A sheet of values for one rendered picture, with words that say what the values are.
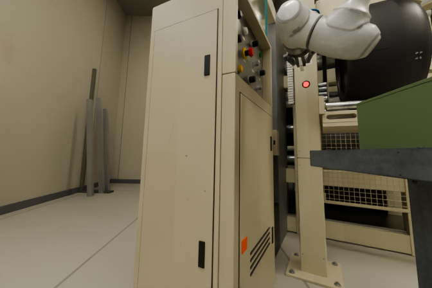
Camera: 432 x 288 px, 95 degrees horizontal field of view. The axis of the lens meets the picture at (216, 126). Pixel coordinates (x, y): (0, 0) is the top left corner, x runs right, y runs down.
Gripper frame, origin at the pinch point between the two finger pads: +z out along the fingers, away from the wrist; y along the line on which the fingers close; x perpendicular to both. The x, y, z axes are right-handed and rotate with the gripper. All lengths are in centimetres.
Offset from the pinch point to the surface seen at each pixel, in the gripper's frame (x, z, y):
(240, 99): 24.3, -37.4, 16.6
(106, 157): 54, 109, 306
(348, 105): 16.7, 21.0, -20.0
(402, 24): -14.5, 8.7, -39.7
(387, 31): -12.7, 8.3, -34.8
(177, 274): 81, -42, 36
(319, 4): -69, 55, -10
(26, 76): -35, -14, 273
